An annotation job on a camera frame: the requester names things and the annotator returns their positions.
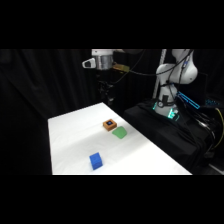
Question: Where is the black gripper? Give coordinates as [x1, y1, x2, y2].
[97, 69, 117, 103]

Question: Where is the orange wooden block blue centre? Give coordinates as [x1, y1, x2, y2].
[102, 118, 118, 132]

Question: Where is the green soft block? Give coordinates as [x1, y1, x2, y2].
[111, 126, 129, 140]

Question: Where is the blue cube block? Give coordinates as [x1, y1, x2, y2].
[88, 151, 104, 171]

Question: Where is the yellowish board on wrist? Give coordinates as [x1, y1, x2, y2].
[112, 62, 131, 73]

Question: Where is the black curtain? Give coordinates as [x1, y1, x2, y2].
[0, 49, 224, 176]

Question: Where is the black cloth-covered stand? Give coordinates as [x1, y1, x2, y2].
[122, 99, 214, 176]

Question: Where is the blue-lit controller box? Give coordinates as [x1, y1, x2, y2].
[177, 91, 202, 110]

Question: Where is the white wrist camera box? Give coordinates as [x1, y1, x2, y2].
[81, 57, 98, 70]

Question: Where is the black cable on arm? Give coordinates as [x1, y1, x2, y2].
[127, 49, 194, 78]

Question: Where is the yellow cable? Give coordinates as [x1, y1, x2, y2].
[213, 107, 224, 149]

